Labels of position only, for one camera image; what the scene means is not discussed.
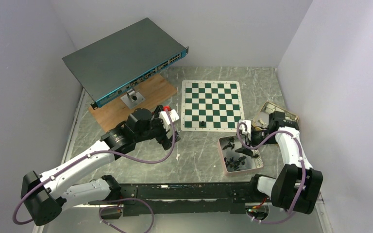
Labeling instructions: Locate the pink metal tray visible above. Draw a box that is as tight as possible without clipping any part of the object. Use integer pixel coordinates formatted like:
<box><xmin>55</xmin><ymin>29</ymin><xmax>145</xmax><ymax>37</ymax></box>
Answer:
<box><xmin>217</xmin><ymin>133</ymin><xmax>265</xmax><ymax>176</ymax></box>

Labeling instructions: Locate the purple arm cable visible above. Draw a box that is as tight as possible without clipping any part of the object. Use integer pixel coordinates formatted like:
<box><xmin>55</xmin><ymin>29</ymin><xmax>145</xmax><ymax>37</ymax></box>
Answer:
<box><xmin>12</xmin><ymin>111</ymin><xmax>177</xmax><ymax>226</ymax></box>
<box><xmin>236</xmin><ymin>120</ymin><xmax>309</xmax><ymax>226</ymax></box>

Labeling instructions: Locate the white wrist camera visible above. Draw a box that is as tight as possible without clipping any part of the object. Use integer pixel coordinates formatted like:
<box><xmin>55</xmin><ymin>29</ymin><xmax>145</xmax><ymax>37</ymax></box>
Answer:
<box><xmin>159</xmin><ymin>105</ymin><xmax>180</xmax><ymax>131</ymax></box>
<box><xmin>238</xmin><ymin>119</ymin><xmax>252</xmax><ymax>135</ymax></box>

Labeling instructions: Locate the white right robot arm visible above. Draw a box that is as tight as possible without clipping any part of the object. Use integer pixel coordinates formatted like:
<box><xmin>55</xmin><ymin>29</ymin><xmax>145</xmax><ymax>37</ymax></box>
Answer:
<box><xmin>236</xmin><ymin>111</ymin><xmax>323</xmax><ymax>214</ymax></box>

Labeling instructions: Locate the metal switch stand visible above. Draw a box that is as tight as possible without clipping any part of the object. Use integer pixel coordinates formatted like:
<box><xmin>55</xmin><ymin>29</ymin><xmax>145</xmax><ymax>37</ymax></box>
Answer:
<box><xmin>120</xmin><ymin>88</ymin><xmax>145</xmax><ymax>109</ymax></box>

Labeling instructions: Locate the grey network switch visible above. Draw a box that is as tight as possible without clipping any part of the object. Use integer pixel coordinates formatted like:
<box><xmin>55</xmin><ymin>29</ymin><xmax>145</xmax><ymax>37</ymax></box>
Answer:
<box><xmin>62</xmin><ymin>18</ymin><xmax>189</xmax><ymax>109</ymax></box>

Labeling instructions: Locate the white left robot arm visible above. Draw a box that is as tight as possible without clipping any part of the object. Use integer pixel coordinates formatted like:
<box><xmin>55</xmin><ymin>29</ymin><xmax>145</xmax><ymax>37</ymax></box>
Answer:
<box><xmin>12</xmin><ymin>105</ymin><xmax>180</xmax><ymax>226</ymax></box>

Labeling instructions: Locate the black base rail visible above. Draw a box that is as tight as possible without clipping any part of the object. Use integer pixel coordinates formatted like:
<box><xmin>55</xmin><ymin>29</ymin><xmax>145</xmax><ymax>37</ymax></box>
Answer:
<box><xmin>90</xmin><ymin>181</ymin><xmax>266</xmax><ymax>216</ymax></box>

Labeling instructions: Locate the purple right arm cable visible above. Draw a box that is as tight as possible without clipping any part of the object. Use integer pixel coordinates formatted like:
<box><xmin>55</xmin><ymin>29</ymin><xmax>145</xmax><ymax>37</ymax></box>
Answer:
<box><xmin>236</xmin><ymin>120</ymin><xmax>309</xmax><ymax>226</ymax></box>

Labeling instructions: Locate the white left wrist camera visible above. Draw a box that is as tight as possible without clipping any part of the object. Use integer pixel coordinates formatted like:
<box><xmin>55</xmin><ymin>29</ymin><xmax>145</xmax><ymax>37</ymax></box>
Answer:
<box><xmin>159</xmin><ymin>105</ymin><xmax>180</xmax><ymax>131</ymax></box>

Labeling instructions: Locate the green white chess board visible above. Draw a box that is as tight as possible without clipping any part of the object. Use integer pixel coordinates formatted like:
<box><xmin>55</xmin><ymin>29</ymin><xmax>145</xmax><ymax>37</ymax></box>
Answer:
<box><xmin>180</xmin><ymin>80</ymin><xmax>245</xmax><ymax>132</ymax></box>

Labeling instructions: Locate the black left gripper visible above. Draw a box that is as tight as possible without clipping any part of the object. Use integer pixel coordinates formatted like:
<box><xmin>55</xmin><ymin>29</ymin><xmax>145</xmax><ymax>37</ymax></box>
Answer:
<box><xmin>135</xmin><ymin>105</ymin><xmax>180</xmax><ymax>149</ymax></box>

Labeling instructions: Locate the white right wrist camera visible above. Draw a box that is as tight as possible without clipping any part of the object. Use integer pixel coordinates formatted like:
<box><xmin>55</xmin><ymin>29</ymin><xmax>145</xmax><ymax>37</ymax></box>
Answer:
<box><xmin>238</xmin><ymin>119</ymin><xmax>252</xmax><ymax>135</ymax></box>

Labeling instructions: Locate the black chess pieces pile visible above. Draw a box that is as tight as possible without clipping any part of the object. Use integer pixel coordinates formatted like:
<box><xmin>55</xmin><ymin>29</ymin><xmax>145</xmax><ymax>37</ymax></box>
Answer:
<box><xmin>221</xmin><ymin>136</ymin><xmax>261</xmax><ymax>171</ymax></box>

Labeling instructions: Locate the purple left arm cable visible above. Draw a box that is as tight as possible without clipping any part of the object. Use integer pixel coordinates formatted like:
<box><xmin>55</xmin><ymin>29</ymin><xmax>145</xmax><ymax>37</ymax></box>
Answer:
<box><xmin>12</xmin><ymin>111</ymin><xmax>177</xmax><ymax>226</ymax></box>

